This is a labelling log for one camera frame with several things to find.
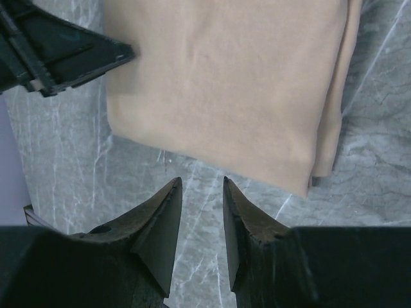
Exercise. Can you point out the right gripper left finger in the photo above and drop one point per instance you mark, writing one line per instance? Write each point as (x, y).
(125, 262)

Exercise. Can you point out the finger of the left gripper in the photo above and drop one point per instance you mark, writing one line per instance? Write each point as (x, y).
(46, 54)

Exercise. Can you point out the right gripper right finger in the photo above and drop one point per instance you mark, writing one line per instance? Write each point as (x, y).
(271, 265)

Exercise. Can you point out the beige t shirt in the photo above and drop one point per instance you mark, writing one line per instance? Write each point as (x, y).
(251, 87)

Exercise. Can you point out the aluminium rail frame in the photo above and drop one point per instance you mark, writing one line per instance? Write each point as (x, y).
(32, 219)

